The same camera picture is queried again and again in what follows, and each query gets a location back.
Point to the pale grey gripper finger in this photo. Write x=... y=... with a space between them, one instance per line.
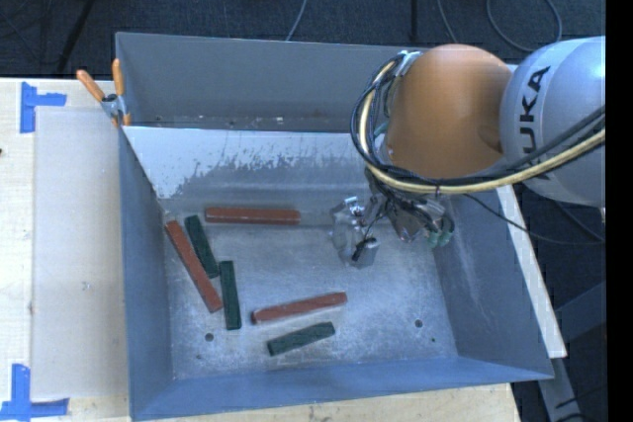
x=368 y=254
x=343 y=232

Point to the grey metal bin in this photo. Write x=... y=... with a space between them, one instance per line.
x=306 y=262

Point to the red-brown flat block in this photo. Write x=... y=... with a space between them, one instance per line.
x=299 y=307
x=194 y=267
x=252 y=215

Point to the dark green flat block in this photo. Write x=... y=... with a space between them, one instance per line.
x=230 y=295
x=300 y=339
x=202 y=246

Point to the pale wood flat board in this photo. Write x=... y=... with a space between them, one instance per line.
x=74 y=237

